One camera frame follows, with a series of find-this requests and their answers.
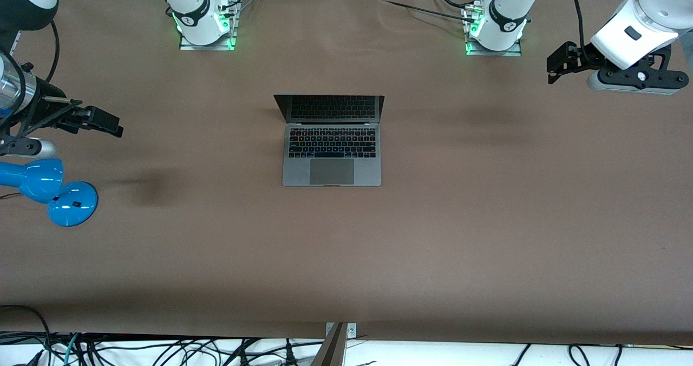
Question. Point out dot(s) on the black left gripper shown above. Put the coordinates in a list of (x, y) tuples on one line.
[(587, 58)]

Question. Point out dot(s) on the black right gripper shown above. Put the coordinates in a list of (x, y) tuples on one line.
[(44, 108)]

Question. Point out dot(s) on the grey laptop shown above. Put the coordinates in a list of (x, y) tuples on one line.
[(331, 171)]

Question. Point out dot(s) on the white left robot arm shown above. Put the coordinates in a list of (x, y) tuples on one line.
[(503, 8)]

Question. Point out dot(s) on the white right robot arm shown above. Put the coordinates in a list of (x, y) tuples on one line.
[(189, 6)]

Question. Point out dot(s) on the blue desk lamp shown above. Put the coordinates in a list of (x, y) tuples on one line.
[(70, 203)]

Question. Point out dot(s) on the brown table cover sheet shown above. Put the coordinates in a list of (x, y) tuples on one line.
[(487, 220)]

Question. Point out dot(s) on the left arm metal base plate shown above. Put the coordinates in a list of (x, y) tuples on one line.
[(492, 53)]

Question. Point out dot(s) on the aluminium frame rail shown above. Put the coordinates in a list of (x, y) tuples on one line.
[(15, 42)]

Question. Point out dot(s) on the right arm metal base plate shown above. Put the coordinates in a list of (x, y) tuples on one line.
[(208, 47)]

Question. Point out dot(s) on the metal bracket with dark post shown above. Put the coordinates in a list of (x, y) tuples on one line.
[(338, 344)]

